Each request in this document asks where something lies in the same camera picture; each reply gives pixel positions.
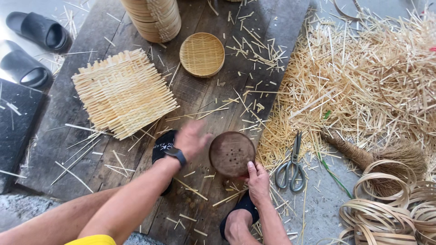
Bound person's left hand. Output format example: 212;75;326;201
173;119;214;161

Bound person's right hand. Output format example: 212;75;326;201
246;161;272;207

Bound round dark wooden disc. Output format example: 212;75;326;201
208;131;256;178

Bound black wrist watch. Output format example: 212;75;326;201
164;147;187;169

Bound dark wooden work board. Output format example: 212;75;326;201
17;0;311;245

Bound person's left black sock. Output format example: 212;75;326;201
151;129;178;197

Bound person's black sock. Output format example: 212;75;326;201
151;129;178;197
219;191;260;240

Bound round woven bamboo tray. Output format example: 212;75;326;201
179;32;225;79

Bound person's right black sock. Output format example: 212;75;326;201
219;191;260;240

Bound stack of square woven bamboo mats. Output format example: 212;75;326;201
71;48;180;141

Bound grey metal scissors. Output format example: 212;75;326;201
275;131;306;193

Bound person's right leg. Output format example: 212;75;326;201
224;208;263;245

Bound person's leg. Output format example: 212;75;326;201
0;186;124;245
224;208;263;245

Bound stack of round bamboo trays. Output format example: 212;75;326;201
120;0;182;44

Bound person's yellow shorts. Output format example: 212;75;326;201
64;234;117;245

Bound heap of bamboo strip scraps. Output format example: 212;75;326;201
255;5;436;184

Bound person's left leg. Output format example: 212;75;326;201
0;186;124;245

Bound straw hand broom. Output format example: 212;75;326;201
320;129;428;198

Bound black floor mat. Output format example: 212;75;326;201
0;78;46;195

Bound black slide sandal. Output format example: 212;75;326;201
0;39;54;90
5;11;73;54

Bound loose bamboo hoop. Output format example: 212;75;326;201
332;0;365;22

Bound pile of bamboo hoop rings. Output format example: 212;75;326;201
315;159;436;245

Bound green plastic strap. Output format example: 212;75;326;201
317;110;353;200

